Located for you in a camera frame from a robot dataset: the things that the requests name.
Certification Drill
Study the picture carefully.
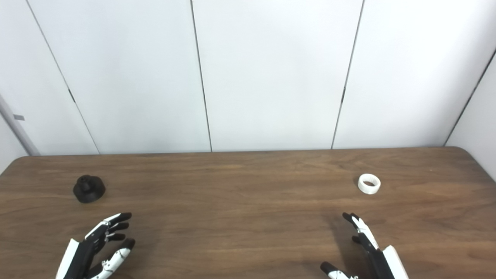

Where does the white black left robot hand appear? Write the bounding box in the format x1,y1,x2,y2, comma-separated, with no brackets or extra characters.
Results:
56,212,136,279

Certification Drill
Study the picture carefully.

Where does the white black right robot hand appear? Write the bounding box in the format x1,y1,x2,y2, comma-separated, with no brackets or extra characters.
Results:
320,212,409,279

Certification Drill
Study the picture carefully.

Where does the round black part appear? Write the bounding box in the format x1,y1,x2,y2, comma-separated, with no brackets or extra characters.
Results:
73,175,106,203

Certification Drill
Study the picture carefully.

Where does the white ring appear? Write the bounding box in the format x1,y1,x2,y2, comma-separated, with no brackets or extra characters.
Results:
358,174,381,195

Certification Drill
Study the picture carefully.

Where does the grey wall corner post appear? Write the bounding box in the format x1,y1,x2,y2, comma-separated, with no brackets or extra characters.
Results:
0,93,40,156

